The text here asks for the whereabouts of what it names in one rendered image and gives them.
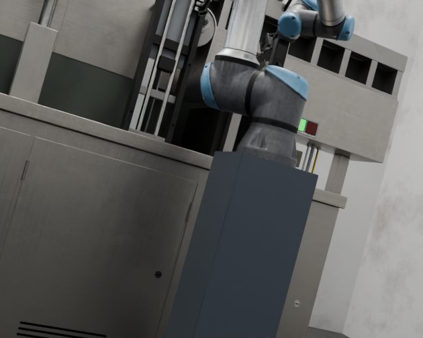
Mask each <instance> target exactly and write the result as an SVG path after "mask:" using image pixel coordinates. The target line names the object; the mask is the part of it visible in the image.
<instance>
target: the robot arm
mask: <svg viewBox="0 0 423 338"><path fill-rule="evenodd" d="M268 2H269V0H234V3H233V7H232V12H231V16H230V21H229V24H228V30H227V33H226V39H225V42H224V47H223V50H222V51H220V52H218V53H217V54H216V56H215V59H214V62H209V63H207V64H206V65H205V68H204V69H203V72H202V75H201V94H202V97H203V100H204V102H205V104H206V105H207V106H208V107H211V108H214V109H218V110H220V111H227V112H231V113H236V114H240V115H246V116H249V117H252V121H251V124H250V127H249V129H248V131H247V132H246V133H245V135H244V137H243V138H242V140H241V141H240V143H239V144H238V146H237V148H236V152H244V153H247V154H251V155H253V156H257V157H260V158H264V159H267V160H270V161H274V162H277V163H280V164H284V165H286V166H291V167H293V168H295V167H296V164H297V153H296V136H297V131H298V129H299V124H300V121H301V116H302V113H303V109H304V106H305V103H306V101H307V95H308V89H309V84H308V82H307V80H306V79H305V78H303V77H302V76H300V75H298V74H296V73H294V72H292V71H290V70H287V69H285V68H283V66H284V63H285V59H286V55H287V51H288V47H289V43H294V41H295V40H296V39H298V37H299V36H300V35H305V36H313V37H319V38H328V39H332V40H336V41H337V40H342V41H349V40H350V39H351V37H352V35H353V32H354V28H355V19H354V17H353V16H349V15H345V8H344V0H297V1H296V2H295V3H294V4H293V5H292V6H291V7H290V8H289V9H288V10H287V11H286V12H284V13H283V15H282V16H281V17H280V18H279V21H278V24H277V26H278V28H277V31H276V32H275V33H272V34H269V33H267V34H266V36H265V37H264V38H263V39H262V41H261V42H260V50H261V53H259V54H258V55H257V57H256V52H257V49H258V46H259V40H260V37H261V32H262V28H263V23H264V20H265V14H266V11H267V5H268ZM265 62H266V63H265ZM263 67H265V70H264V71H260V70H261V68H263Z"/></svg>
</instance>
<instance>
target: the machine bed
mask: <svg viewBox="0 0 423 338"><path fill-rule="evenodd" d="M0 109H1V110H4V111H8V112H11V113H15V114H18V115H22V116H25V117H29V118H32V119H36V120H38V121H43V122H46V123H49V124H53V125H57V126H59V127H63V128H66V129H70V130H73V131H77V132H80V133H84V134H87V135H91V136H94V137H98V138H101V139H105V140H107V141H111V142H115V143H117V144H121V145H124V146H128V147H131V148H135V149H138V150H142V151H145V152H149V153H152V154H156V155H159V156H163V157H166V158H170V159H172V160H176V161H180V162H184V163H186V164H190V165H193V166H197V167H200V168H204V169H207V170H210V167H211V164H212V160H213V157H212V156H208V155H205V154H202V153H199V152H195V151H192V150H188V149H185V148H182V147H179V146H175V145H173V144H168V143H166V142H162V141H159V140H156V139H152V138H149V137H146V136H143V135H139V134H136V133H132V132H130V131H126V130H123V129H119V128H116V127H112V126H110V125H106V124H103V123H99V122H96V121H92V120H90V119H85V118H83V117H79V116H76V115H72V114H70V113H65V112H63V111H59V110H56V109H52V108H49V107H46V106H43V105H39V104H36V103H33V102H29V101H26V100H23V99H19V98H16V97H12V96H9V95H6V94H3V93H0ZM312 200H313V201H318V202H320V203H324V204H327V205H331V206H334V207H338V208H341V209H345V206H346V202H347V197H345V196H342V195H339V194H335V193H332V192H328V191H325V190H322V189H319V188H315V191H314V195H313V199H312Z"/></svg>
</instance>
